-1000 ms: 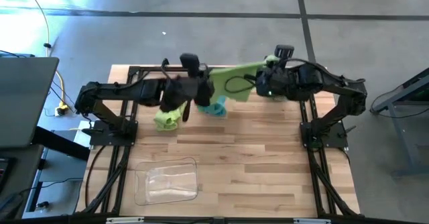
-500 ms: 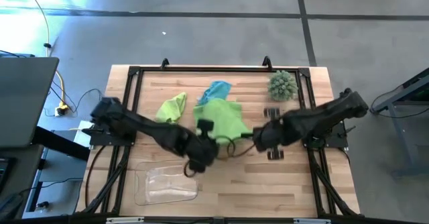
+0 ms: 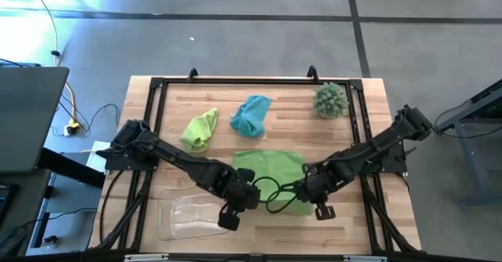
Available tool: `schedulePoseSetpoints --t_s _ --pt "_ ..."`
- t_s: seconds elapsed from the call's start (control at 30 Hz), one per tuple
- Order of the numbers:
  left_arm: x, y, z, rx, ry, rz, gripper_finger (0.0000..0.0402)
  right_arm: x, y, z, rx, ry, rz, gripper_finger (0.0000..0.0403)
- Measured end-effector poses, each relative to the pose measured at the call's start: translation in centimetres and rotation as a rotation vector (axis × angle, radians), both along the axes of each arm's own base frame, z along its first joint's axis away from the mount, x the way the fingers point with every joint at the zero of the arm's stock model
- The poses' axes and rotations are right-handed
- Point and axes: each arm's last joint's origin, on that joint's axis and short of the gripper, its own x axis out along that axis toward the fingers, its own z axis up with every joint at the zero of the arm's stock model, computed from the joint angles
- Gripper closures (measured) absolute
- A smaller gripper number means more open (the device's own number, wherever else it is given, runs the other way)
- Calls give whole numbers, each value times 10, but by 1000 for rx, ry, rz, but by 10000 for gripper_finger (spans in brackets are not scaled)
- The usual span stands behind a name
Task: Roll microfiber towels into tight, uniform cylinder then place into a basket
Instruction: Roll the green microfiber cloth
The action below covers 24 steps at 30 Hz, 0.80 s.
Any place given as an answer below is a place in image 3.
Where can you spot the small black plug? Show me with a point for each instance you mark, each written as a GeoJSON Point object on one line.
{"type": "Point", "coordinates": [50, 239]}

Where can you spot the black frame clamp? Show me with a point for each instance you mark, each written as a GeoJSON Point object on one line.
{"type": "Point", "coordinates": [312, 72]}
{"type": "Point", "coordinates": [192, 73]}

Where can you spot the grey metal table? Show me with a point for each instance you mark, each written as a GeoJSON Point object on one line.
{"type": "Point", "coordinates": [470, 112]}

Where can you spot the black desk beam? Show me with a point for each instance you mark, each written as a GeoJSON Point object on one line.
{"type": "Point", "coordinates": [70, 168]}

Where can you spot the green microfiber towel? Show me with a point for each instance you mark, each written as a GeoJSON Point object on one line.
{"type": "Point", "coordinates": [274, 164]}

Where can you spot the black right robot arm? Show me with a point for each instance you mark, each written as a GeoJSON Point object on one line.
{"type": "Point", "coordinates": [364, 152]}

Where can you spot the black side desk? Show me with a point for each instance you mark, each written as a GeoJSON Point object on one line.
{"type": "Point", "coordinates": [23, 199]}

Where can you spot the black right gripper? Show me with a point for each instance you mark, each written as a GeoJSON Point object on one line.
{"type": "Point", "coordinates": [315, 187]}

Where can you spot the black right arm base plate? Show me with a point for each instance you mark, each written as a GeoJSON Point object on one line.
{"type": "Point", "coordinates": [396, 164]}

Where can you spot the silver metal bracket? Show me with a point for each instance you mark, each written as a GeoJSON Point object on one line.
{"type": "Point", "coordinates": [145, 257]}
{"type": "Point", "coordinates": [364, 259]}

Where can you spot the clear plastic basket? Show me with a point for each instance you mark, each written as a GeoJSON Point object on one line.
{"type": "Point", "coordinates": [188, 219]}

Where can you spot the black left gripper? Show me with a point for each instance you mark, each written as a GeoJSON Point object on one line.
{"type": "Point", "coordinates": [243, 195]}

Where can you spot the yellow power plug strip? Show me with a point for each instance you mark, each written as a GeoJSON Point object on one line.
{"type": "Point", "coordinates": [72, 128]}

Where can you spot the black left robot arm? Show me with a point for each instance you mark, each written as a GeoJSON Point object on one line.
{"type": "Point", "coordinates": [176, 162]}

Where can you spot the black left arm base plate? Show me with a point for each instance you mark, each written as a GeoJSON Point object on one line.
{"type": "Point", "coordinates": [117, 162]}

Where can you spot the black floor tape line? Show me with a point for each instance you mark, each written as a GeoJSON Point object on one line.
{"type": "Point", "coordinates": [361, 50]}
{"type": "Point", "coordinates": [235, 17]}

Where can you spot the teal microfiber towel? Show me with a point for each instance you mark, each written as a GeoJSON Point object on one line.
{"type": "Point", "coordinates": [251, 115]}

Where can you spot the grey side cart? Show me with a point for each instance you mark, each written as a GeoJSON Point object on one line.
{"type": "Point", "coordinates": [74, 199]}

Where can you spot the lime yellow microfiber towel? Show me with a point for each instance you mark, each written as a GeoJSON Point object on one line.
{"type": "Point", "coordinates": [200, 130]}

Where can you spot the black aluminium table frame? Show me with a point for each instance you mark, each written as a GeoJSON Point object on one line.
{"type": "Point", "coordinates": [255, 81]}

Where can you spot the white box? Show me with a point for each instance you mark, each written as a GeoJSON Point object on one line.
{"type": "Point", "coordinates": [96, 160]}

